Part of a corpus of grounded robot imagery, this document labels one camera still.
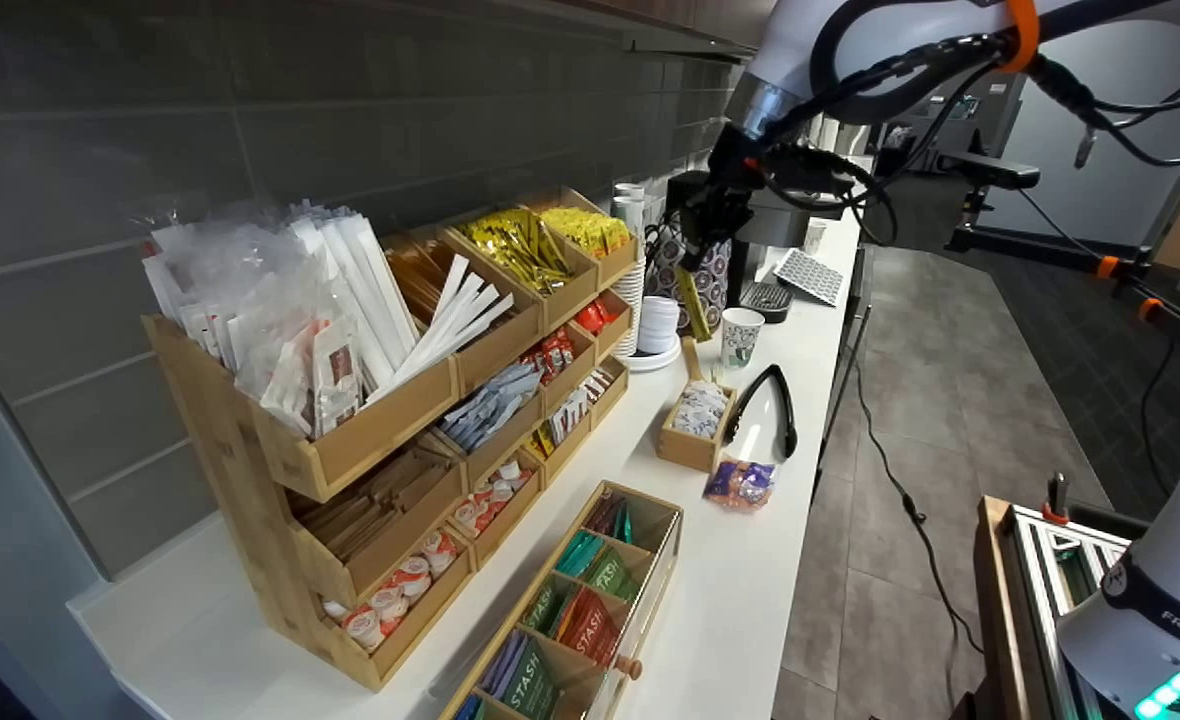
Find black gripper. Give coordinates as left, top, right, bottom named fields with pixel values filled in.
left=666, top=125, right=765, bottom=281

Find small wooden packet box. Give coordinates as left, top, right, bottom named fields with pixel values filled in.
left=648, top=377, right=741, bottom=478

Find blue orange snack packet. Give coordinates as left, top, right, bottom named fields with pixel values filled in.
left=699, top=456, right=783, bottom=518

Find wooden tiered rack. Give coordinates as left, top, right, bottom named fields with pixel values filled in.
left=142, top=183, right=643, bottom=695

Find patterned paper cup stack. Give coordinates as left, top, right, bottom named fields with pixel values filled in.
left=641, top=216, right=699, bottom=337
left=688, top=234, right=741, bottom=337

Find white cup lids stack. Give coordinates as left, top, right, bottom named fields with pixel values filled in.
left=633, top=293, right=684, bottom=362

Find single paper cup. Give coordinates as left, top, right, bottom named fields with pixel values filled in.
left=716, top=306, right=770, bottom=373

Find wooden fork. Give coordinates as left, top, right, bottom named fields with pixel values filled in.
left=677, top=331, right=710, bottom=391

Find white flat device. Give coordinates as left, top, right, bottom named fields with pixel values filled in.
left=774, top=243, right=849, bottom=313

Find bright yellow packets pile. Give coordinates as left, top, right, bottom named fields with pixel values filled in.
left=533, top=199, right=641, bottom=267

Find orange red packets pile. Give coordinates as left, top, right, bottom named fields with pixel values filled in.
left=573, top=293, right=629, bottom=341

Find white sugar packets pile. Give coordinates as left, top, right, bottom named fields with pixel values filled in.
left=666, top=386, right=732, bottom=445

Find gold yellow packets pile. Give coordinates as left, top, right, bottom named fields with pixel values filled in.
left=459, top=206, right=581, bottom=299

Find white wrapped straws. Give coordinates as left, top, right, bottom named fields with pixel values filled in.
left=392, top=251, right=520, bottom=391

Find grey packets pile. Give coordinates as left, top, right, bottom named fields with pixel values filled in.
left=438, top=355, right=549, bottom=460

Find black tripod stand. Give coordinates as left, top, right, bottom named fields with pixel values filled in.
left=942, top=139, right=1173, bottom=323

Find green tea packets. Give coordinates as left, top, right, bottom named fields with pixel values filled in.
left=553, top=527, right=641, bottom=610

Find wooden tea box clear lid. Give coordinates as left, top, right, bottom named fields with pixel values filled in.
left=438, top=478, right=688, bottom=720

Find red tea packets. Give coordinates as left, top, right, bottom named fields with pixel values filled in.
left=557, top=589, right=621, bottom=666

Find brown stir sticks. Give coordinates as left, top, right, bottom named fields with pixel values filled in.
left=299, top=445, right=468, bottom=570

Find clear cutlery bags pile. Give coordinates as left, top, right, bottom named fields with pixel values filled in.
left=142, top=198, right=419, bottom=442

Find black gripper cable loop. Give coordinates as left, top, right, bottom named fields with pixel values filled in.
left=765, top=139, right=900, bottom=250

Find black floor cable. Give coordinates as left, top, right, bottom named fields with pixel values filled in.
left=849, top=298, right=987, bottom=674

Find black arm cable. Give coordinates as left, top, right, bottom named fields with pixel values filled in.
left=800, top=0, right=1180, bottom=176

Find wood aluminium frame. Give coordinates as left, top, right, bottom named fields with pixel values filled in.
left=975, top=488, right=1141, bottom=720

